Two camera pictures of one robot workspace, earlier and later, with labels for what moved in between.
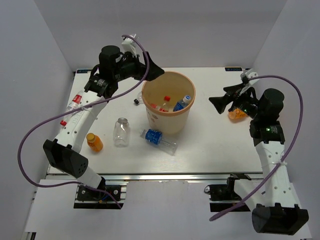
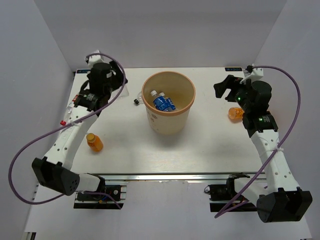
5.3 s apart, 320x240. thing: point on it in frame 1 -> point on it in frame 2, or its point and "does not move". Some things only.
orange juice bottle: [94, 142] does not move
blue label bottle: [155, 138] -> [162, 103]
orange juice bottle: [236, 115] does not move
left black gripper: [141, 68] -> [119, 78]
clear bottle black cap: [139, 100] does not move
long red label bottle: [75, 104] does not move
